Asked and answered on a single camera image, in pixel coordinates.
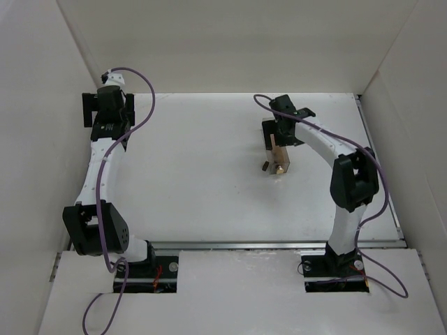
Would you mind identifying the large light wood block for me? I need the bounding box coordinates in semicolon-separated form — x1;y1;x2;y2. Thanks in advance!
272;147;284;165

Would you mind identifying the clear plastic box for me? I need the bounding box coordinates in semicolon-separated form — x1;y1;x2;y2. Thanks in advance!
261;131;290;175

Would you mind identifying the thin wood block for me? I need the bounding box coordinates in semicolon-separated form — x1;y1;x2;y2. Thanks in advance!
270;134;276;151

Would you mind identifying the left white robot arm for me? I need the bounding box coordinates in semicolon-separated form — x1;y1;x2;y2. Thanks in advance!
62;84;155;264

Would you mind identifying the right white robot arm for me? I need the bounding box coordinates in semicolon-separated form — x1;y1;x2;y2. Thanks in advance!
262;95;379;267

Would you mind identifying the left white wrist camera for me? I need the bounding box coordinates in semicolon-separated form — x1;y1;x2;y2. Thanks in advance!
101;69;125;90

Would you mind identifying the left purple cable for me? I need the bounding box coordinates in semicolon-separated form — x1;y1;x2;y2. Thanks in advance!
82;66;156;335

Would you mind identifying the purple cable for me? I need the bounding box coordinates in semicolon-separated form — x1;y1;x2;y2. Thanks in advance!
82;66;156;335
253;94;409;299

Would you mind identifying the aluminium front rail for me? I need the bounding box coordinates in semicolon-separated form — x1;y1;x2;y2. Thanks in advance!
152;239;407;251

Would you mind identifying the aluminium rail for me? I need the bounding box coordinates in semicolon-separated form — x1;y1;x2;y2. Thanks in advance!
152;239;407;251
354;95;406;248

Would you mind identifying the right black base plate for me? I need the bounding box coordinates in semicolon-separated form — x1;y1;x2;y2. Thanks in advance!
300;255;369;293

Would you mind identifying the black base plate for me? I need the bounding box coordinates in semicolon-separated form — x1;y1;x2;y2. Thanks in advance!
124;255;179;294
300;255;369;293

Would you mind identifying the aluminium right rail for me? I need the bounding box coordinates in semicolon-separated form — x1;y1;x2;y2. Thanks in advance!
354;95;406;248

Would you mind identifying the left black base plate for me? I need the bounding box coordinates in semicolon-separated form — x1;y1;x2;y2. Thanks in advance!
124;255;179;294

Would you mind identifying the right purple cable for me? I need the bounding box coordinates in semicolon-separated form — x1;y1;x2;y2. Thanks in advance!
253;94;409;299

